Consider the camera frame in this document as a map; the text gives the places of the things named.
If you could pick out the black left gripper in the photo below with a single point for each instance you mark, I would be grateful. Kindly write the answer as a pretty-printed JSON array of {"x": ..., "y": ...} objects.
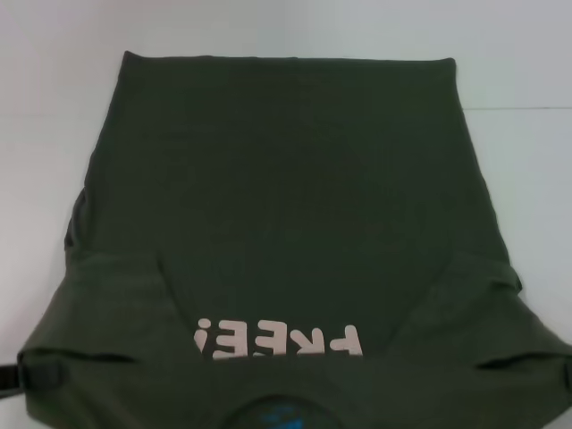
[{"x": 9, "y": 377}]

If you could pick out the dark green FREE! t-shirt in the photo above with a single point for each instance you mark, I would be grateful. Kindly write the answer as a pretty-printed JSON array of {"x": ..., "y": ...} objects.
[{"x": 286, "y": 201}]

